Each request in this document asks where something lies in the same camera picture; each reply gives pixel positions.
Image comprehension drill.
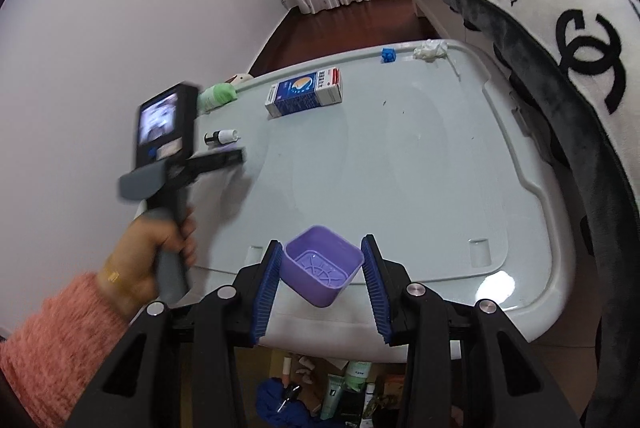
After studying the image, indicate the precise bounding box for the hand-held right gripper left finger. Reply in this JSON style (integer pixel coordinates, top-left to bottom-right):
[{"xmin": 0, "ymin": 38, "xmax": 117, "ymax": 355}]
[{"xmin": 65, "ymin": 240, "xmax": 286, "ymax": 428}]

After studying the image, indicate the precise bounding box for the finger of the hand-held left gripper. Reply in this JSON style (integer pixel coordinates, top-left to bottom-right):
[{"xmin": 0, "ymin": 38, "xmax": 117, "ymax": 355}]
[{"xmin": 192, "ymin": 147, "xmax": 247, "ymax": 176}]

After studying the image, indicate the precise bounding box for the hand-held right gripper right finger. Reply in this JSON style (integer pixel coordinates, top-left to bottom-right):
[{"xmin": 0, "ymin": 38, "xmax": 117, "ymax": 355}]
[{"xmin": 360, "ymin": 234, "xmax": 583, "ymax": 428}]

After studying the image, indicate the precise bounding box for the small black white capped bottle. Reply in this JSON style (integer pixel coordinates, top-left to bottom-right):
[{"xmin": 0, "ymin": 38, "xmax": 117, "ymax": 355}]
[{"xmin": 204, "ymin": 129, "xmax": 241, "ymax": 145}]

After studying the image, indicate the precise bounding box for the purple plastic cup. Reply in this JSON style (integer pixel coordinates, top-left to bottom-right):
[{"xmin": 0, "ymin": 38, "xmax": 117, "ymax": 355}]
[{"xmin": 281, "ymin": 225, "xmax": 365, "ymax": 309}]

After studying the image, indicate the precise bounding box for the brown cardboard box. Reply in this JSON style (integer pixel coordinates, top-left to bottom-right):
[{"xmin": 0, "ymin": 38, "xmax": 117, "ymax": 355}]
[{"xmin": 230, "ymin": 348, "xmax": 466, "ymax": 428}]

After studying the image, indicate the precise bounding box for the pink sleeved left forearm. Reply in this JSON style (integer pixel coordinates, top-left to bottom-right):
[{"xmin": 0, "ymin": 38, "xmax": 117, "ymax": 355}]
[{"xmin": 0, "ymin": 273, "xmax": 131, "ymax": 428}]

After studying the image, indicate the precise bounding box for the person's left hand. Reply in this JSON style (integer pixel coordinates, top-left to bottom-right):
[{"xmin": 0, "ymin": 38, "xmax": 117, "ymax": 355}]
[{"xmin": 97, "ymin": 205, "xmax": 198, "ymax": 324}]

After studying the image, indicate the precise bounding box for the pale green tube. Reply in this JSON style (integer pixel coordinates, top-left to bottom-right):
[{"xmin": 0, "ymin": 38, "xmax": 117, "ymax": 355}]
[{"xmin": 196, "ymin": 82, "xmax": 238, "ymax": 113}]

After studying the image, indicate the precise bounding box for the pale green plastic bottle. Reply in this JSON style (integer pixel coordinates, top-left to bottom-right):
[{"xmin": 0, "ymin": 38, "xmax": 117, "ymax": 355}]
[{"xmin": 345, "ymin": 360, "xmax": 371, "ymax": 391}]

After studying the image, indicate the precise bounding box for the white crumpled tissue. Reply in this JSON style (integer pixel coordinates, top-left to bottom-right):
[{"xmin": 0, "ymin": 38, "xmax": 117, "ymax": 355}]
[
  {"xmin": 412, "ymin": 39, "xmax": 449, "ymax": 63},
  {"xmin": 295, "ymin": 355, "xmax": 317, "ymax": 384}
]

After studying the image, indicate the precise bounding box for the blue and white carton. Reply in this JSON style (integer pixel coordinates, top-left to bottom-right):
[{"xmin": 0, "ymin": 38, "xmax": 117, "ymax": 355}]
[{"xmin": 264, "ymin": 68, "xmax": 344, "ymax": 119}]

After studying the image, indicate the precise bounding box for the white tube dark green label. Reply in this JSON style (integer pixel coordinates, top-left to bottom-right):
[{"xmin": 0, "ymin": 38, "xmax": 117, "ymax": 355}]
[{"xmin": 320, "ymin": 373, "xmax": 346, "ymax": 419}]

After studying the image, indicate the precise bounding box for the blue cloth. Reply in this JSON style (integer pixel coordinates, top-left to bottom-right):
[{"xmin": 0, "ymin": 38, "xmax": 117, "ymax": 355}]
[{"xmin": 256, "ymin": 377, "xmax": 313, "ymax": 428}]

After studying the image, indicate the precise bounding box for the dark foil packet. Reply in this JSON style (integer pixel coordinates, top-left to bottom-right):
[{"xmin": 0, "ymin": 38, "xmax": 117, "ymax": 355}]
[{"xmin": 340, "ymin": 390, "xmax": 366, "ymax": 428}]

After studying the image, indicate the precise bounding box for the white plastic storage box lid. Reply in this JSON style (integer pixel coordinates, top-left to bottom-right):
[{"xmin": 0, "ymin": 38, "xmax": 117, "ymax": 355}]
[{"xmin": 190, "ymin": 38, "xmax": 576, "ymax": 364}]

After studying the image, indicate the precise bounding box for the gold bracelet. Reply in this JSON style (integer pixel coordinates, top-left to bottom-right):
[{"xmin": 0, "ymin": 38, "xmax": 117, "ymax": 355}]
[{"xmin": 97, "ymin": 258, "xmax": 126, "ymax": 303}]

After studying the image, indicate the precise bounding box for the white bed frame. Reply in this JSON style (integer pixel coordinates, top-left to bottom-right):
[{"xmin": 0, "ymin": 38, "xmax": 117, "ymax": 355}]
[{"xmin": 412, "ymin": 0, "xmax": 468, "ymax": 42}]

